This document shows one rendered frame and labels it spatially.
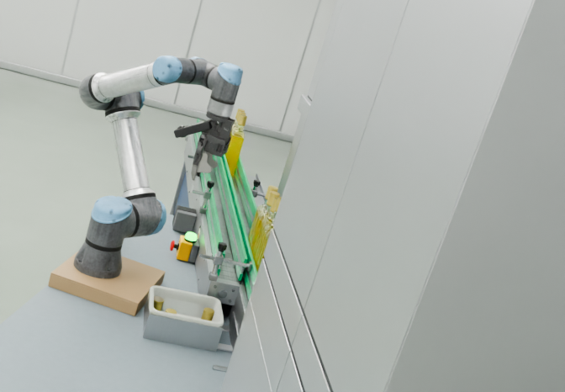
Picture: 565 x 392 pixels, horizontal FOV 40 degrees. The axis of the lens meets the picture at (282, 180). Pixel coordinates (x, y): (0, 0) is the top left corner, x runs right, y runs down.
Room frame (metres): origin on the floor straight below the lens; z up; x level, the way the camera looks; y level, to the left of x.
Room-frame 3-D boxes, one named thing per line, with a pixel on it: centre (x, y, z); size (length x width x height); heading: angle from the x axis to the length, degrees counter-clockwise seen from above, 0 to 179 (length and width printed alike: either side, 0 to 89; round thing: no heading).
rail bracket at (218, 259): (2.29, 0.09, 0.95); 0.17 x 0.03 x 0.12; 104
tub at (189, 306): (2.15, 0.16, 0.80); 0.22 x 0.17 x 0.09; 104
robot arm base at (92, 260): (2.30, 0.48, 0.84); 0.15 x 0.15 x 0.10
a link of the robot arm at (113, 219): (2.31, 0.48, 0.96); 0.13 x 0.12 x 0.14; 146
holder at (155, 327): (2.16, 0.14, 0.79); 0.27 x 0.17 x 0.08; 104
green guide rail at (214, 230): (3.16, 0.31, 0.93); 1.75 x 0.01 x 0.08; 14
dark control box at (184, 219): (2.96, 0.33, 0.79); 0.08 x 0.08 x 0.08; 14
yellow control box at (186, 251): (2.69, 0.26, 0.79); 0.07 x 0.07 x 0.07; 14
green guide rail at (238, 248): (3.18, 0.24, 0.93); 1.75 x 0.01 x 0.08; 14
